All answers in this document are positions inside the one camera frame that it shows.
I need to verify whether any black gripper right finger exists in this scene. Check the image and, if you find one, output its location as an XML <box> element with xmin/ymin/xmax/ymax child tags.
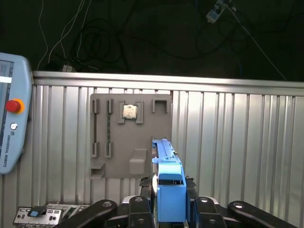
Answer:
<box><xmin>185</xmin><ymin>177</ymin><xmax>299</xmax><ymax>228</ymax></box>

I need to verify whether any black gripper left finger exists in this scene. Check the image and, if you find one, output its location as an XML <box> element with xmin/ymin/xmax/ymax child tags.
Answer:
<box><xmin>56</xmin><ymin>176</ymin><xmax>155</xmax><ymax>228</ymax></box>

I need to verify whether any black open PC case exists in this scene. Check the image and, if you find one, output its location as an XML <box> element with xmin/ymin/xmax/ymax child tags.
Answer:
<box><xmin>14</xmin><ymin>201</ymin><xmax>95</xmax><ymax>228</ymax></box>

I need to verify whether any grey parts rack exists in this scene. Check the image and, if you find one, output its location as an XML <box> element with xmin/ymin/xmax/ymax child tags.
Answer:
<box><xmin>89</xmin><ymin>93</ymin><xmax>172</xmax><ymax>179</ymax></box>

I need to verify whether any silver CPU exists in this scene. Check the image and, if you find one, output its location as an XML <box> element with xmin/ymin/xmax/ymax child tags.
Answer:
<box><xmin>122</xmin><ymin>104</ymin><xmax>139</xmax><ymax>119</ymax></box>

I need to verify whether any pale blue teach pendant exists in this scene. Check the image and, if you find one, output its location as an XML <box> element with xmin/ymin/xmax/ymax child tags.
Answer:
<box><xmin>0</xmin><ymin>52</ymin><xmax>33</xmax><ymax>175</ymax></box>

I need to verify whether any white power strip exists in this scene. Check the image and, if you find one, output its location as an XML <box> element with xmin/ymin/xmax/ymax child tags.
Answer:
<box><xmin>206</xmin><ymin>0</ymin><xmax>232</xmax><ymax>24</ymax></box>

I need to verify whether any blue black bracket latch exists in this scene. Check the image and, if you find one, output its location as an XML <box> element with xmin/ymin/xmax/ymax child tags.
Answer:
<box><xmin>27</xmin><ymin>206</ymin><xmax>48</xmax><ymax>217</ymax></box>

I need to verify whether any white cable plug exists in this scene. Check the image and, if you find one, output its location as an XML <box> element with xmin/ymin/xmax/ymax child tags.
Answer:
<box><xmin>62</xmin><ymin>62</ymin><xmax>76</xmax><ymax>72</ymax></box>

